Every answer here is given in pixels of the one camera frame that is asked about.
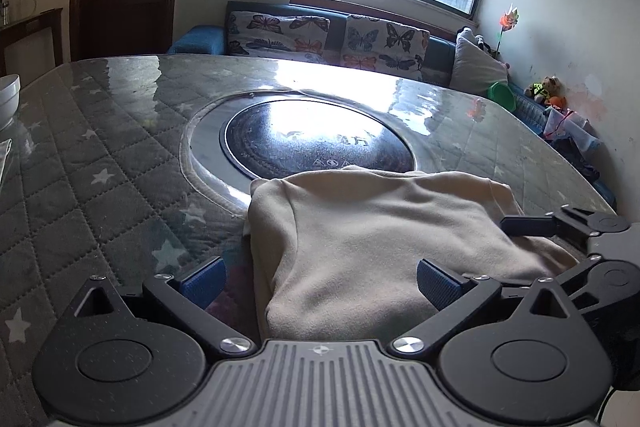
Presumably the cream sweater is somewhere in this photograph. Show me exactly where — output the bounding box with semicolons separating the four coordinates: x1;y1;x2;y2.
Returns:
245;166;576;343

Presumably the dark clothes pile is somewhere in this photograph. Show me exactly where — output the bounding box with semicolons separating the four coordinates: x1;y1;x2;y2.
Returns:
549;136;617;209

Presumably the clear plastic bag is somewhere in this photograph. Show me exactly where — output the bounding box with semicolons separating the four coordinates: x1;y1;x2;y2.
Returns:
542;107;601;154

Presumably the plush toy bear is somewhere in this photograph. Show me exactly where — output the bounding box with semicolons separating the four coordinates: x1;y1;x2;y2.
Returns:
524;76;566;112

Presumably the quilted grey star table cover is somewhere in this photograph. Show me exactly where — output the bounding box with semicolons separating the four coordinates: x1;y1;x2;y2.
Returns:
1;55;608;426

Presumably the green plastic bowl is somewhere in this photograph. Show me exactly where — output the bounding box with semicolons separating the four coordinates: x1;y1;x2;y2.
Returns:
487;81;516;113

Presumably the grey pillow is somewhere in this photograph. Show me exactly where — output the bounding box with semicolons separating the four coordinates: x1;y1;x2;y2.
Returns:
449;27;508;96

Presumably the colourful pinwheel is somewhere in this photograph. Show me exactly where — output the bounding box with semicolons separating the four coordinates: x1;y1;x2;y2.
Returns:
495;5;520;56

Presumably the right butterfly cushion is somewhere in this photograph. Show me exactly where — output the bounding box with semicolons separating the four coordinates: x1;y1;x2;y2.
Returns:
340;15;431;80

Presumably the butterfly cushion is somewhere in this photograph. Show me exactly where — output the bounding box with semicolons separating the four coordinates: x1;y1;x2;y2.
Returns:
227;11;331;64
340;15;431;80

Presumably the left butterfly cushion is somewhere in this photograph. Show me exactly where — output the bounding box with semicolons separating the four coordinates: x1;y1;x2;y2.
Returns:
227;11;331;64

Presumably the white ceramic bowl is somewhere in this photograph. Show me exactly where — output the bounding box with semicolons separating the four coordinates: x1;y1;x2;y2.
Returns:
0;74;21;130

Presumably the blue sofa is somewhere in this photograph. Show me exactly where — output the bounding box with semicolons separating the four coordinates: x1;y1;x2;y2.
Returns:
167;0;551;134

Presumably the dark wooden side table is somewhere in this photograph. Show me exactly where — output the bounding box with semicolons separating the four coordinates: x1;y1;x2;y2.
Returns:
0;5;65;78

